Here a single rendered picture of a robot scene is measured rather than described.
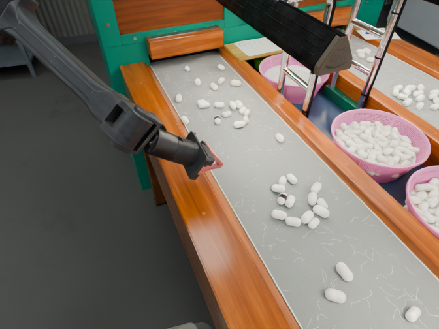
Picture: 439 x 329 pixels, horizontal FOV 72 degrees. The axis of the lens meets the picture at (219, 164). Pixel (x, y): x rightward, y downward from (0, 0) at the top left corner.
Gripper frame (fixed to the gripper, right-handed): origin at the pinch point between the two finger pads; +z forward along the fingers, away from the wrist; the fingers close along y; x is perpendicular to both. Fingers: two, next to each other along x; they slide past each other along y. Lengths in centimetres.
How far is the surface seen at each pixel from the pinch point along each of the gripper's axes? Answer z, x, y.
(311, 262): 10.8, -0.9, -27.9
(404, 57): 77, -59, 33
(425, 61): 80, -62, 26
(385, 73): 68, -48, 28
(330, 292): 8.4, -1.6, -34.9
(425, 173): 41, -28, -19
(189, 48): 11, -9, 64
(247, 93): 24.0, -11.5, 35.6
